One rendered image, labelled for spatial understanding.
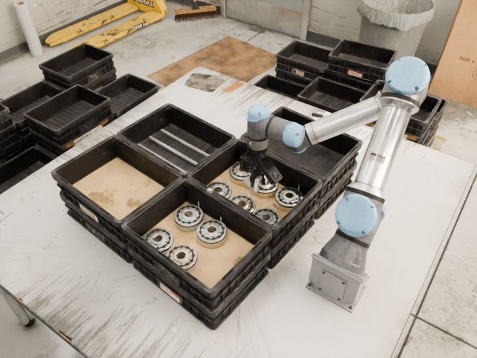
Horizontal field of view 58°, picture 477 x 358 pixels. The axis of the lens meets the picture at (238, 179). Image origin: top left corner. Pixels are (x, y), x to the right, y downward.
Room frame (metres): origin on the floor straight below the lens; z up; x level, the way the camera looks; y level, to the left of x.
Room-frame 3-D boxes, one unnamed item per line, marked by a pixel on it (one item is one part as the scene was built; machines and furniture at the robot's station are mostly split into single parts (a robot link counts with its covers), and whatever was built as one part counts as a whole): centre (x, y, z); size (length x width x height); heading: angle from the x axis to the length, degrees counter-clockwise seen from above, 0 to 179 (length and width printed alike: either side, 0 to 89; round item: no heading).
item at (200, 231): (0.96, 0.09, 0.86); 0.10 x 0.10 x 0.01
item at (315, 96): (2.40, -0.62, 0.31); 0.40 x 0.30 x 0.34; 55
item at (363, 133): (1.73, -0.50, 0.70); 0.33 x 0.23 x 0.01; 55
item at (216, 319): (0.91, 0.13, 0.76); 0.40 x 0.30 x 0.12; 50
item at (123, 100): (2.44, 0.75, 0.31); 0.40 x 0.30 x 0.34; 145
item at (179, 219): (1.03, 0.17, 0.86); 0.10 x 0.10 x 0.01
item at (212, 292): (0.91, 0.13, 0.92); 0.40 x 0.30 x 0.02; 50
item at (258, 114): (1.18, -0.07, 1.15); 0.09 x 0.08 x 0.11; 58
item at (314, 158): (1.37, -0.25, 0.87); 0.40 x 0.30 x 0.11; 50
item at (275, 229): (1.14, -0.06, 0.92); 0.40 x 0.30 x 0.02; 50
